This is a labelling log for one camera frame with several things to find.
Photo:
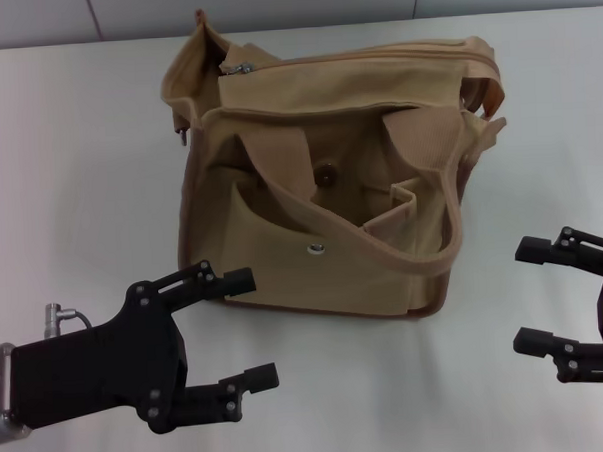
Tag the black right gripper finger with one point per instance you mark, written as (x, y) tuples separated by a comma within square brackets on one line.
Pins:
[(568, 252), (572, 356)]

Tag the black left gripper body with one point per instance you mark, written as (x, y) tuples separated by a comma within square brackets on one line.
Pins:
[(98, 375)]

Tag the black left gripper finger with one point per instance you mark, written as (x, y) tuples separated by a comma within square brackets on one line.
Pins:
[(184, 288), (209, 397)]

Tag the khaki canvas food bag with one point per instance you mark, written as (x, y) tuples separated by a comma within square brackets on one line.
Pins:
[(294, 286)]

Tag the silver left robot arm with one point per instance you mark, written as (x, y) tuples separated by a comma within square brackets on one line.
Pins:
[(1, 394)]

